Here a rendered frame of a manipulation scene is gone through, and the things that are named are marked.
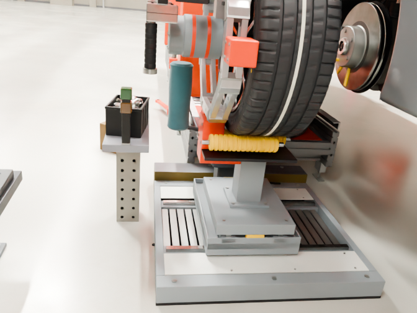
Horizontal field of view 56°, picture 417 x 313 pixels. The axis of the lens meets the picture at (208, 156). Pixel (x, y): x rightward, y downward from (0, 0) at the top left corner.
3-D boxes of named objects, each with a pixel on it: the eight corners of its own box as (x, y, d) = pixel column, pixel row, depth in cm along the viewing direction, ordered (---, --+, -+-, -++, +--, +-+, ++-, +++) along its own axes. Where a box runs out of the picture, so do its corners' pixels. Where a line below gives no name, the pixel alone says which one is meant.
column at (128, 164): (138, 221, 180) (140, 135, 164) (116, 221, 178) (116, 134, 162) (139, 210, 189) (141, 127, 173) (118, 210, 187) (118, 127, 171)
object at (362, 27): (360, 107, 149) (400, 28, 126) (340, 106, 148) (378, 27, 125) (333, 61, 171) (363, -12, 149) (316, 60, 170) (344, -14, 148)
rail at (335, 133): (335, 159, 227) (343, 123, 219) (326, 159, 227) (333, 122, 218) (242, 74, 453) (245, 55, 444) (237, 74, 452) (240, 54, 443)
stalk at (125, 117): (130, 145, 145) (130, 90, 137) (121, 145, 144) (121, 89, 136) (130, 141, 147) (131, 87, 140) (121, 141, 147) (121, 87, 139)
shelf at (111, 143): (149, 153, 147) (149, 145, 146) (102, 151, 144) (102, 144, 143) (149, 118, 186) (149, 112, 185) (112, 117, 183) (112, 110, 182)
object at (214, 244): (297, 256, 152) (301, 235, 148) (205, 258, 146) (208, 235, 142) (263, 194, 197) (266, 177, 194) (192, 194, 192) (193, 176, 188)
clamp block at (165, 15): (177, 23, 113) (179, 4, 111) (146, 21, 112) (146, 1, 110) (176, 22, 118) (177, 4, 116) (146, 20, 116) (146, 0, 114)
